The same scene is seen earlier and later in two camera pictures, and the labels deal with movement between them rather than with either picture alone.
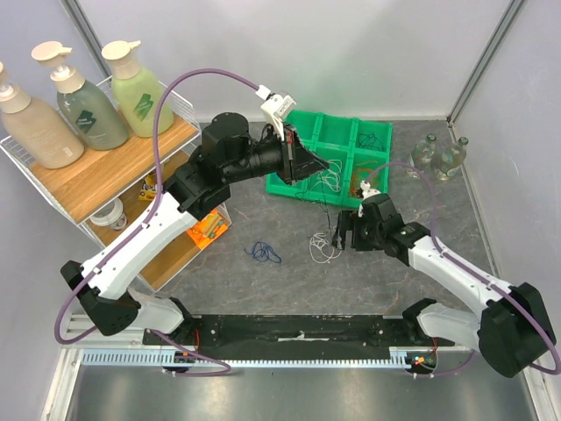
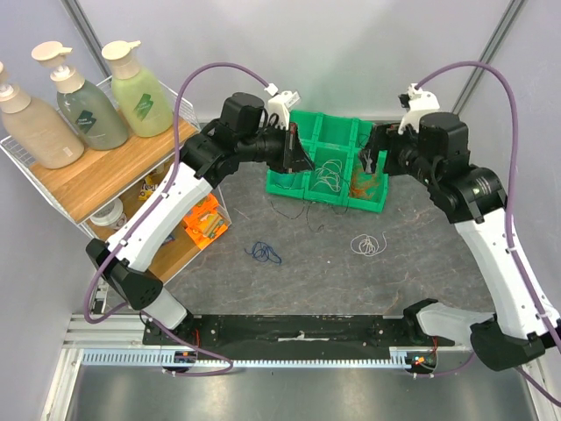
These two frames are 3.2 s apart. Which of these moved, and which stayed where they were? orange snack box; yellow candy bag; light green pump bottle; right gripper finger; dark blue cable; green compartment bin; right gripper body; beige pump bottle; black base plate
Moved: right gripper finger; right gripper body
Stayed: light green pump bottle; black base plate; beige pump bottle; green compartment bin; yellow candy bag; dark blue cable; orange snack box
